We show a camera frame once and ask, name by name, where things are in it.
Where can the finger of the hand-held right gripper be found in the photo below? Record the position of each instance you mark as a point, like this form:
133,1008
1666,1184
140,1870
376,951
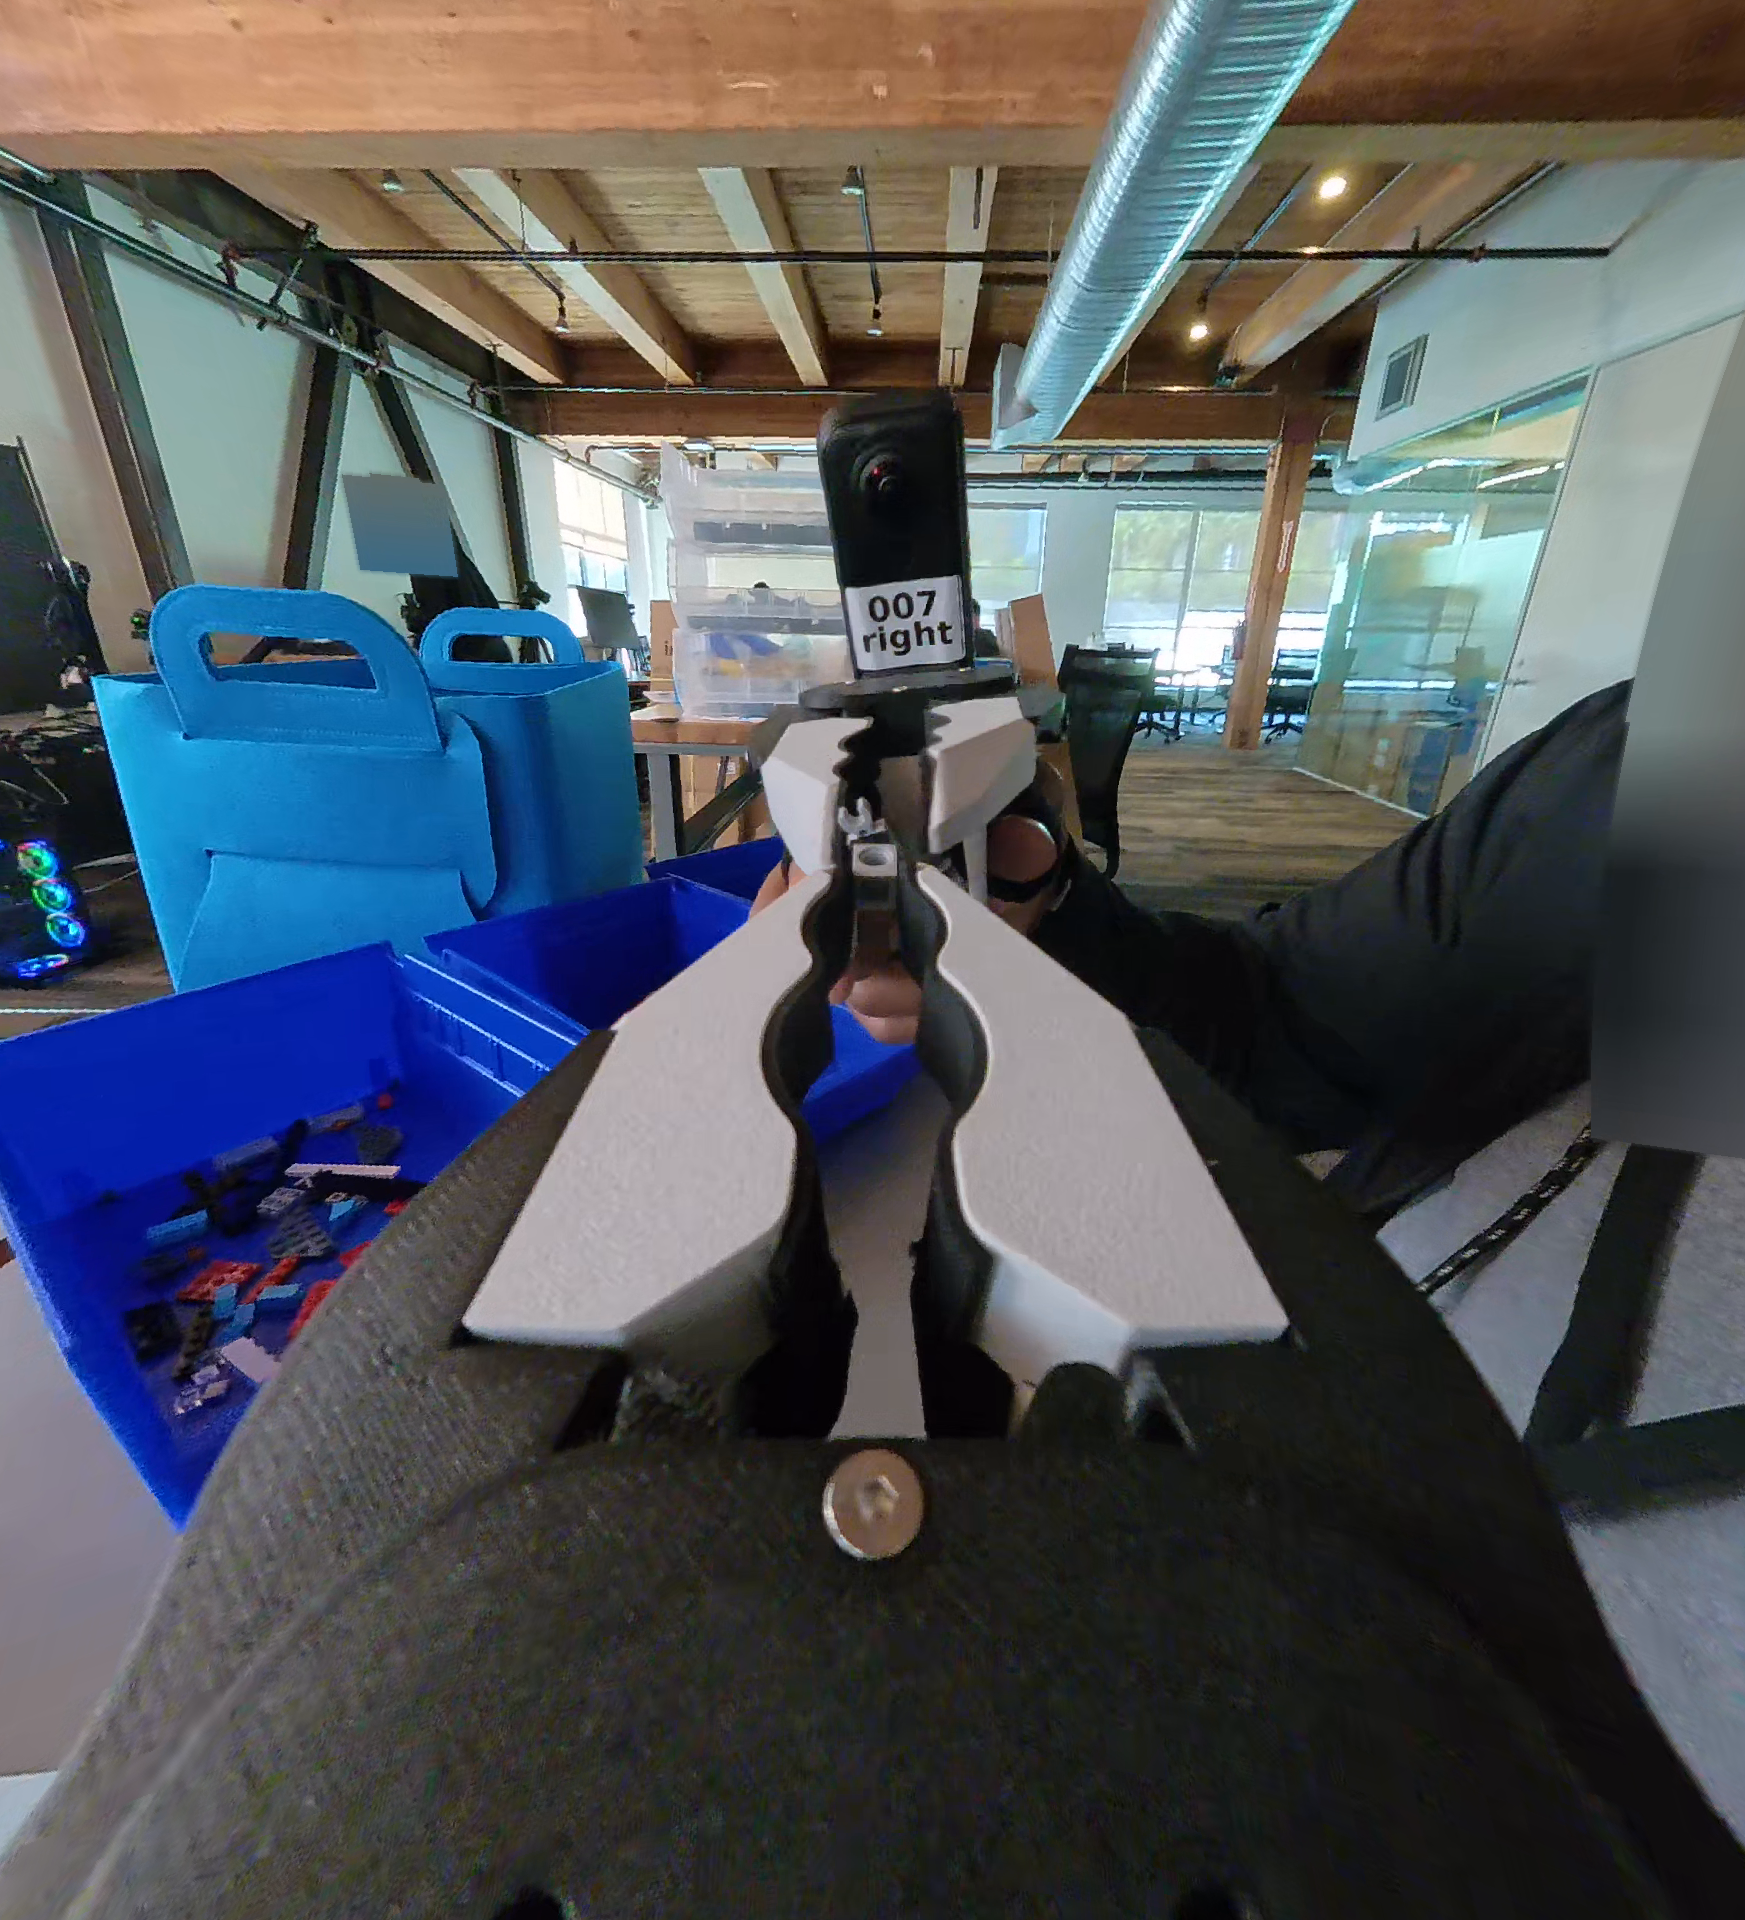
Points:
801,789
980,771

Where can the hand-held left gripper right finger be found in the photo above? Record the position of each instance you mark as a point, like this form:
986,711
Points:
1114,1200

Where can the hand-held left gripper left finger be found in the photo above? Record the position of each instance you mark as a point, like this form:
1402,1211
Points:
632,1184

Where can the small pale toy clip piece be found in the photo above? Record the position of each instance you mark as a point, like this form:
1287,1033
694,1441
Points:
857,818

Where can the small grey toy brick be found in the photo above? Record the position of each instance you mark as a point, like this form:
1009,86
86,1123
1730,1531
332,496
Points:
874,858

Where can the grey desk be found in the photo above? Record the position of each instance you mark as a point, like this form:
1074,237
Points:
3,1500

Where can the person's right hand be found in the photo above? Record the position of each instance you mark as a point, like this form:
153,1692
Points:
1027,843

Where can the wooden table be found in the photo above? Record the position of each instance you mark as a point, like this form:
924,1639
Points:
687,749

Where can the black office chair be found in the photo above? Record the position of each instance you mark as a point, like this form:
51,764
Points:
1105,719

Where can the clear plastic drawer unit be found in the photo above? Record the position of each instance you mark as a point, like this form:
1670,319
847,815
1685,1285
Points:
738,524

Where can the blue felt bag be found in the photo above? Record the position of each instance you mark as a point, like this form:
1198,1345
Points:
558,780
288,841

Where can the blue plastic bin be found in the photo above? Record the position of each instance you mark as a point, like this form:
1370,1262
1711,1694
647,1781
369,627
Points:
107,1081
588,945

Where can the pile of loose toy bricks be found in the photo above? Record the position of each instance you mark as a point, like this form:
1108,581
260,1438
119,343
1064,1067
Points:
256,1245

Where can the person's grey sweatshirt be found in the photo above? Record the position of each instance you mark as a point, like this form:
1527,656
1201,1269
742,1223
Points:
1711,1724

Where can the wooden support post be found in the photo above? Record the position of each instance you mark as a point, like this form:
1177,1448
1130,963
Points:
1271,585

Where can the silver spiral air duct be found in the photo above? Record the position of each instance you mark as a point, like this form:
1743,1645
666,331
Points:
1157,180

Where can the wall air vent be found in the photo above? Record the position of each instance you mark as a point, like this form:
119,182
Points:
1402,376

